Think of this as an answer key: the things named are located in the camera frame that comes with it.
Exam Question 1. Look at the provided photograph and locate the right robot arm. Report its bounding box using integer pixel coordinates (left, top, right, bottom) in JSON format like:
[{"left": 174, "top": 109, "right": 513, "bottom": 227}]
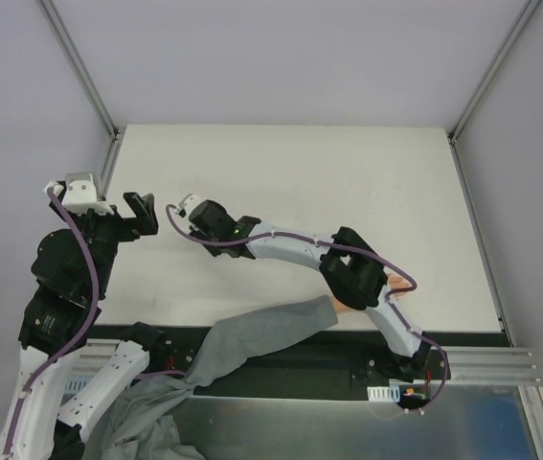
[{"left": 178, "top": 195, "right": 431, "bottom": 382}]

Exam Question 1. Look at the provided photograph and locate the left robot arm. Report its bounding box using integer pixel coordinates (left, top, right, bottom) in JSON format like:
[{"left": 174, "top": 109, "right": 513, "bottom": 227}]
[{"left": 0, "top": 183, "right": 168, "bottom": 459}]

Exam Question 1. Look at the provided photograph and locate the grey shirt sleeve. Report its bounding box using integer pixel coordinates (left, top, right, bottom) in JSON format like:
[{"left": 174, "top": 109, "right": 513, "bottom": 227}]
[{"left": 101, "top": 295, "right": 338, "bottom": 459}]

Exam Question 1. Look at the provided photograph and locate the mannequin hand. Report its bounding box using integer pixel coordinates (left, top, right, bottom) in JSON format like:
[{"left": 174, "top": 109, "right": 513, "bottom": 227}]
[{"left": 330, "top": 273, "right": 411, "bottom": 314}]

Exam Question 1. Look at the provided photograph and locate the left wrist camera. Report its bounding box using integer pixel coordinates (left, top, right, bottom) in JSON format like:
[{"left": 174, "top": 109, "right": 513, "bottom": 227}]
[{"left": 45, "top": 172, "right": 114, "bottom": 216}]

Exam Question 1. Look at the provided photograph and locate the left aluminium frame post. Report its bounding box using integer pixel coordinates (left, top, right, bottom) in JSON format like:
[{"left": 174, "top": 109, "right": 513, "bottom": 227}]
[{"left": 36, "top": 0, "right": 121, "bottom": 142}]

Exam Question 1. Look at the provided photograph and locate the aluminium frame post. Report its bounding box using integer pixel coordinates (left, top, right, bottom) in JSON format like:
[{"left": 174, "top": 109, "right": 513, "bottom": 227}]
[
  {"left": 448, "top": 0, "right": 543, "bottom": 145},
  {"left": 36, "top": 0, "right": 121, "bottom": 142}
]

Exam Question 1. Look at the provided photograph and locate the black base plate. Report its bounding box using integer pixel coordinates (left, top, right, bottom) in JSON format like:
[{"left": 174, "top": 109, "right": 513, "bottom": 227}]
[{"left": 88, "top": 326, "right": 448, "bottom": 401}]

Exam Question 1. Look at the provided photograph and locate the right aluminium frame post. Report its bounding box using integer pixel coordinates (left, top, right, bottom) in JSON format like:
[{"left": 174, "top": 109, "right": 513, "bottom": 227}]
[{"left": 448, "top": 0, "right": 543, "bottom": 145}]

